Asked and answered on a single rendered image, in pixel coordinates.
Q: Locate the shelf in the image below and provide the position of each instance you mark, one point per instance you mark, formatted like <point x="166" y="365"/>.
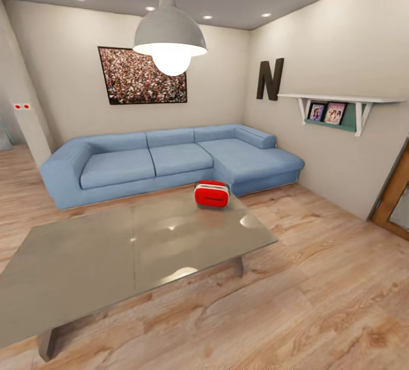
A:
<point x="356" y="113"/>

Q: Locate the picture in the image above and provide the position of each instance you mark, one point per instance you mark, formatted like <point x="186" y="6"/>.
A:
<point x="316" y="112"/>
<point x="133" y="78"/>
<point x="334" y="112"/>

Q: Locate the decorative sign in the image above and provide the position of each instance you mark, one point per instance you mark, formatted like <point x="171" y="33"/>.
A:
<point x="272" y="83"/>

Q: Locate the coffee table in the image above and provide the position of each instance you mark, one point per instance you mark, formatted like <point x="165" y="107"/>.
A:
<point x="68" y="269"/>

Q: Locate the sofa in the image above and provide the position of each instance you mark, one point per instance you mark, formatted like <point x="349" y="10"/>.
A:
<point x="92" y="170"/>

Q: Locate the radio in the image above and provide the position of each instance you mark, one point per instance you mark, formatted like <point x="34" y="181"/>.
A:
<point x="211" y="193"/>

